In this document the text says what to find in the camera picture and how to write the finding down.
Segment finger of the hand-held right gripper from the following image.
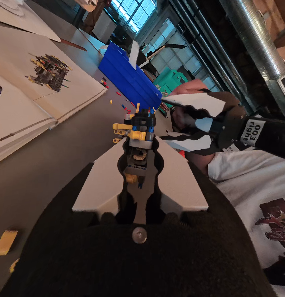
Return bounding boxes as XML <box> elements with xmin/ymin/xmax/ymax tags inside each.
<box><xmin>161</xmin><ymin>131</ymin><xmax>214</xmax><ymax>153</ymax></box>
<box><xmin>161</xmin><ymin>92</ymin><xmax>227</xmax><ymax>118</ymax></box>

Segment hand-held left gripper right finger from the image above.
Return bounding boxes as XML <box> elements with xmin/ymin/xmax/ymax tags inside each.
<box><xmin>147</xmin><ymin>136</ymin><xmax>209</xmax><ymax>224</ymax></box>

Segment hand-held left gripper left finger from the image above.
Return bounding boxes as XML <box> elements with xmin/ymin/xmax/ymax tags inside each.
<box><xmin>72</xmin><ymin>137</ymin><xmax>137</xmax><ymax>224</ymax></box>

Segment lego car chassis model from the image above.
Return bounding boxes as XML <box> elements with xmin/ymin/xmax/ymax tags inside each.
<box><xmin>112</xmin><ymin>103</ymin><xmax>157</xmax><ymax>189</ymax></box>

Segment lego instruction booklet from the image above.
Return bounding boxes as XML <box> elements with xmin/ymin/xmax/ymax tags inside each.
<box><xmin>0</xmin><ymin>24</ymin><xmax>108</xmax><ymax>166</ymax></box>

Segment person's right forearm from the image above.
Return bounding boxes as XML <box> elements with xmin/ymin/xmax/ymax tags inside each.
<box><xmin>185</xmin><ymin>151</ymin><xmax>216</xmax><ymax>176</ymax></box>

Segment scattered small lego pieces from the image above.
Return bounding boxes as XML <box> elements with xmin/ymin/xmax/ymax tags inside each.
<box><xmin>99</xmin><ymin>78</ymin><xmax>136</xmax><ymax>114</ymax></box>

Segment yellow lego block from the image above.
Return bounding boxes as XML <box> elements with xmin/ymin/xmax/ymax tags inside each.
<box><xmin>0</xmin><ymin>230</ymin><xmax>19</xmax><ymax>256</ymax></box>

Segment person's right hand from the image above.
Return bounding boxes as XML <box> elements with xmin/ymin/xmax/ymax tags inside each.
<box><xmin>171</xmin><ymin>78</ymin><xmax>211</xmax><ymax>135</ymax></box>

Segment teal tote bag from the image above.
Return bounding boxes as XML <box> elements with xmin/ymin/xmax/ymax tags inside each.
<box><xmin>154</xmin><ymin>68</ymin><xmax>187</xmax><ymax>109</ymax></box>

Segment blue plastic bin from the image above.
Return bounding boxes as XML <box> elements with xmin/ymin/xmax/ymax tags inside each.
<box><xmin>98</xmin><ymin>41</ymin><xmax>164</xmax><ymax>110</ymax></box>

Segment white paper slip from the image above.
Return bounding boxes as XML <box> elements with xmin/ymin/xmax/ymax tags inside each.
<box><xmin>129</xmin><ymin>41</ymin><xmax>140</xmax><ymax>68</ymax></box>

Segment white cabinet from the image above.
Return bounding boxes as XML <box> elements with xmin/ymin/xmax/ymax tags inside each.
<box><xmin>92</xmin><ymin>12</ymin><xmax>117</xmax><ymax>43</ymax></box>

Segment white board stand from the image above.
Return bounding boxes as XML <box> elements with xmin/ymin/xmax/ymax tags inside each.
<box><xmin>0</xmin><ymin>0</ymin><xmax>62</xmax><ymax>43</ymax></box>

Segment metal air duct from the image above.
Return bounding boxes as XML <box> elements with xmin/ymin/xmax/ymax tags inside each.
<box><xmin>219</xmin><ymin>0</ymin><xmax>285</xmax><ymax>81</ymax></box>

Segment black strap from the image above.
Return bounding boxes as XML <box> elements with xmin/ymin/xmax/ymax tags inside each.
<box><xmin>263</xmin><ymin>253</ymin><xmax>285</xmax><ymax>286</ymax></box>

